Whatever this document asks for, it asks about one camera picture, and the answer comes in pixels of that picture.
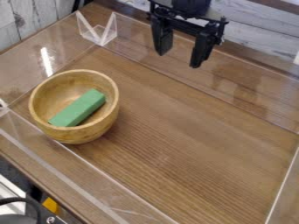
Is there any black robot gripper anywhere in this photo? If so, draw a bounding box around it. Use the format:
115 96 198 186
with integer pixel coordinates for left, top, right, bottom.
148 0 230 68

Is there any brown wooden bowl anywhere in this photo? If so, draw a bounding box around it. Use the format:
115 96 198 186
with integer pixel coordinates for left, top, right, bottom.
28 69 119 144

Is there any green rectangular block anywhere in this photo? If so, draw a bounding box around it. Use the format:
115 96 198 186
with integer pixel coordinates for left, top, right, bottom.
48 89 107 127

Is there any yellow label tag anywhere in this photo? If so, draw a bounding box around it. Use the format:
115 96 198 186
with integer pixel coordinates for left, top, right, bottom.
42 197 60 214

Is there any clear acrylic corner bracket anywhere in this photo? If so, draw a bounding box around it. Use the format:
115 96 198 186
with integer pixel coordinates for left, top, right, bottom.
76 11 118 46

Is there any clear acrylic tray wall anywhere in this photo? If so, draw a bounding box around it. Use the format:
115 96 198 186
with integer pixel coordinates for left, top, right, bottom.
0 99 179 224

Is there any black cable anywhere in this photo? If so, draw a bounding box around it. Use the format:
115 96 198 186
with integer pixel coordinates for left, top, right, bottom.
0 197 43 224

